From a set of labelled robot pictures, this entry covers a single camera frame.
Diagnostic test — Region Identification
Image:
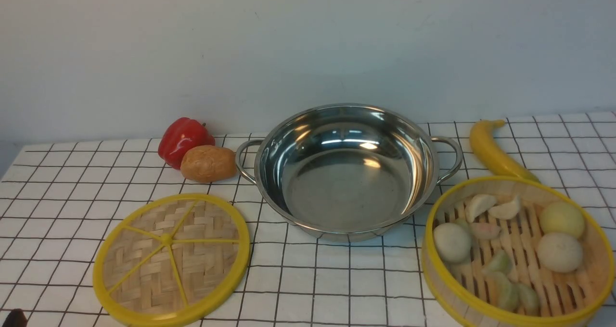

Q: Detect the stainless steel pot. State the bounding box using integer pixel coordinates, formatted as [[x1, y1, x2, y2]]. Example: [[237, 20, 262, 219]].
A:
[[235, 103, 463, 242]]

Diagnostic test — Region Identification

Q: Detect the brown potato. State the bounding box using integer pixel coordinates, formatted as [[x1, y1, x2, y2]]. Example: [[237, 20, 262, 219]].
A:
[[180, 145, 237, 183]]

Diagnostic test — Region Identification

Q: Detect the yellow bamboo steamer basket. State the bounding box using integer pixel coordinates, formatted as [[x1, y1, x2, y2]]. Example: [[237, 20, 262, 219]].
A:
[[422, 176, 615, 327]]

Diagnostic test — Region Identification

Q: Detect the pale yellow round bun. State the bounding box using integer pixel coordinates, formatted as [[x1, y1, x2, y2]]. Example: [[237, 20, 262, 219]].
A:
[[539, 202, 586, 239]]

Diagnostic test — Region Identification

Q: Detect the green dumpling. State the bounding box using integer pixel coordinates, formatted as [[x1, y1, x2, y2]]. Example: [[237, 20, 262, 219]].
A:
[[489, 272, 520, 312], [515, 283, 540, 316], [482, 250, 513, 275]]

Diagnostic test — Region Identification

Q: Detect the yellow banana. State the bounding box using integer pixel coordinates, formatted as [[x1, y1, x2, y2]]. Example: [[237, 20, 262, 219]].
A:
[[469, 120, 540, 183]]

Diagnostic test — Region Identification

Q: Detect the greenish white round bun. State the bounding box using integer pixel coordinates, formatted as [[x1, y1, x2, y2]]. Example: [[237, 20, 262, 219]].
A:
[[433, 223, 472, 264]]

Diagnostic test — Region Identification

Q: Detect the pink shrimp dumpling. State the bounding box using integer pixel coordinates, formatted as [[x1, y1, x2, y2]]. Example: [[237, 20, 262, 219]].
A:
[[469, 223, 501, 241]]

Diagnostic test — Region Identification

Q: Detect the red bell pepper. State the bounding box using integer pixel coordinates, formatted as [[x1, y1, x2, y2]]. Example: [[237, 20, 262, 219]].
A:
[[157, 117, 216, 170]]

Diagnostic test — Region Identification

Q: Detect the white dumpling right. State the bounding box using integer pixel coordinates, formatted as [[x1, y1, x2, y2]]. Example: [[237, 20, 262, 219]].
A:
[[488, 195, 522, 220]]

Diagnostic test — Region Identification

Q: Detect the green dumpling lower right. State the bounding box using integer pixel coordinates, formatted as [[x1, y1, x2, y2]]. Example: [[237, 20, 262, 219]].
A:
[[515, 283, 540, 316]]

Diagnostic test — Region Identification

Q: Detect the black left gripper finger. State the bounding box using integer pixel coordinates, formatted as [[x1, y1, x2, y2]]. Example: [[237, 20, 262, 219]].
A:
[[2, 309, 28, 327]]

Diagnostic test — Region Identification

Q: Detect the white dumpling left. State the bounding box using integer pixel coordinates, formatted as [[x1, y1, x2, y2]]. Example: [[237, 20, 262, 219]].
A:
[[465, 194, 497, 223]]

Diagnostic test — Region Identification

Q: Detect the green dumpling lower left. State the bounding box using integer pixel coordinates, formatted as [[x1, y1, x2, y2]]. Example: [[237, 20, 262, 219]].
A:
[[489, 272, 520, 312]]

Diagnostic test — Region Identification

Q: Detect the white dumpling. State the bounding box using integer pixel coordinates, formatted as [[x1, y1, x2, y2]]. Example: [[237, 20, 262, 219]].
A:
[[488, 195, 522, 220], [465, 194, 497, 223]]

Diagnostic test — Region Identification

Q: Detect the yellow woven steamer lid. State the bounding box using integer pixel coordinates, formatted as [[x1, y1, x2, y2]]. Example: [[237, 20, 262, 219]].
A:
[[92, 193, 251, 327]]

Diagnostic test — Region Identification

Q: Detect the white checkered tablecloth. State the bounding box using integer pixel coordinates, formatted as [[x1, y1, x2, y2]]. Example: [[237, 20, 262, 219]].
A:
[[1, 111, 615, 327]]

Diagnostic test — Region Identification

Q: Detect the green dumpling upper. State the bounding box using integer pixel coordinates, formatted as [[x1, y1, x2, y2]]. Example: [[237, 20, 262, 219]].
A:
[[482, 250, 513, 275]]

